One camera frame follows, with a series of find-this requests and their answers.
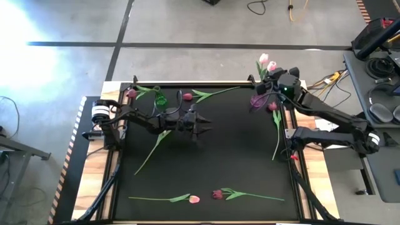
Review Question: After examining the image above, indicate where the black table mat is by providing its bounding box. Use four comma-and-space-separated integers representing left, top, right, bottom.
114, 83, 301, 222

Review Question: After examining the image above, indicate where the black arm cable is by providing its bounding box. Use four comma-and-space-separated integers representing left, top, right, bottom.
152, 89, 184, 118

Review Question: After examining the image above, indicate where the black striped-edge floor mat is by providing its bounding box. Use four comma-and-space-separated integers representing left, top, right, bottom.
46, 96, 104, 225

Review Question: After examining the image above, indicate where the grey over-ear headphones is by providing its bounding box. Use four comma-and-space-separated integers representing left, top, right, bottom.
367, 84, 400, 125

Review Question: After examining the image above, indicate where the pale pink artificial tulip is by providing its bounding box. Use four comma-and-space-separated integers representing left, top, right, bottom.
134, 129, 173, 176

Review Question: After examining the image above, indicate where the pink glass vase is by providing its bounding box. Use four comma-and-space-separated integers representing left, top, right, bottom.
249, 93, 269, 110

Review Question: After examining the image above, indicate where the white paper sheet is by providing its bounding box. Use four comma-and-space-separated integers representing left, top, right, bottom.
314, 117, 354, 150

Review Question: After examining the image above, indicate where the black cable bundle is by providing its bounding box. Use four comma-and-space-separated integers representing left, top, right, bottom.
307, 70, 353, 109

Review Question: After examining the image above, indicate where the pink orange artificial tulip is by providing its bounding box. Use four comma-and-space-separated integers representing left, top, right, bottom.
127, 193, 201, 204

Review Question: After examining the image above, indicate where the green glass vase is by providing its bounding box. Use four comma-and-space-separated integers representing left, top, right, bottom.
155, 93, 168, 108

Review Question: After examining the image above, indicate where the looped black floor cable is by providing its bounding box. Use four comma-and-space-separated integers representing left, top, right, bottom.
246, 0, 267, 16

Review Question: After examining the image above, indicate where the bright red artificial tulip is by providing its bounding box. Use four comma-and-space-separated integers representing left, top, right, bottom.
182, 86, 241, 104

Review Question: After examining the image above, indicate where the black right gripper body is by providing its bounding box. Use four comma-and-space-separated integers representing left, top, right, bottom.
267, 66, 303, 98

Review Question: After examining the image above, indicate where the grey metal desk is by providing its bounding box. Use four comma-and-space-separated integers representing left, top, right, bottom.
0, 134, 52, 219

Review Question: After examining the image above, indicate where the dark red artificial tulip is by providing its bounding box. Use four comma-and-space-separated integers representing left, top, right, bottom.
126, 84, 162, 101

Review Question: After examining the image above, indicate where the yellow floor cable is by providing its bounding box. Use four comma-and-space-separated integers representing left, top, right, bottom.
287, 0, 310, 23

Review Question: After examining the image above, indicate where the dark maroon artificial tulip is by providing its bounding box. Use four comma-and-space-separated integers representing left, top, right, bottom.
212, 187, 285, 202

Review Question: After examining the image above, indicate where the thin black floor cable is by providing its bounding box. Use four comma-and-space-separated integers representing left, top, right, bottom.
0, 95, 20, 140

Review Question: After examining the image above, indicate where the coiled black cable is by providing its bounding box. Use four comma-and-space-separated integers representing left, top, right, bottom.
365, 57, 396, 81

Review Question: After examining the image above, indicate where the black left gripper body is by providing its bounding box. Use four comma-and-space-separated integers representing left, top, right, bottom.
176, 104, 201, 143

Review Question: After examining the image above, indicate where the grey side desk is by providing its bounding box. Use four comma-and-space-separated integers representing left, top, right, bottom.
342, 49, 400, 204

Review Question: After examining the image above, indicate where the black and red box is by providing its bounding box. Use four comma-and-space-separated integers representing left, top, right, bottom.
351, 17, 396, 51

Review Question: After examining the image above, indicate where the yellow plug cable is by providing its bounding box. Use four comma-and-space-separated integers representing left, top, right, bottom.
315, 71, 343, 88

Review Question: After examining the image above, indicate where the pink tulip right side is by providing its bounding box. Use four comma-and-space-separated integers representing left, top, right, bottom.
267, 101, 283, 161

